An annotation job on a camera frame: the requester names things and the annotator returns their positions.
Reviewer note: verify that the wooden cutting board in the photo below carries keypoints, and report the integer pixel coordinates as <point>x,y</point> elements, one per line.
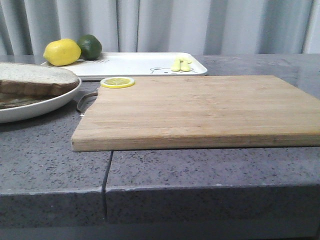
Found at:
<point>185,112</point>

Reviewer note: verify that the lemon slice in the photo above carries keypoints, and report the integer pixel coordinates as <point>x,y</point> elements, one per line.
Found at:
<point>117,82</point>

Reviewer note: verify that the yellow plastic fork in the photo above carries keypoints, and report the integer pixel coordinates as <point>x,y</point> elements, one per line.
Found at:
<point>176,66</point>

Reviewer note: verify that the green lime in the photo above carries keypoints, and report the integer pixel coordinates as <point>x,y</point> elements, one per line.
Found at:
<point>90,46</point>

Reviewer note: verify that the white bread slice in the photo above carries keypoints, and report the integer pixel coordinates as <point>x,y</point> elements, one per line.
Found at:
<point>35,80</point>

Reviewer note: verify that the metal cutting board handle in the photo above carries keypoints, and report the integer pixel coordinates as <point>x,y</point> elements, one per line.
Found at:
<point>83,99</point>

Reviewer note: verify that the white bear tray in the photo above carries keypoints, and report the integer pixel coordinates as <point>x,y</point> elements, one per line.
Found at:
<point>130,64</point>

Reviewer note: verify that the white plate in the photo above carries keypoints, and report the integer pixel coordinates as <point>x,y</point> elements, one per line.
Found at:
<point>29,111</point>

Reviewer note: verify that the yellow lemon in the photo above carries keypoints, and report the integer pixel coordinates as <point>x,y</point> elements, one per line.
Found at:
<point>62,52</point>

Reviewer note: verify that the grey curtain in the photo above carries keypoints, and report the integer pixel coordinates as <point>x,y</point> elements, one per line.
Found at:
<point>199,27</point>

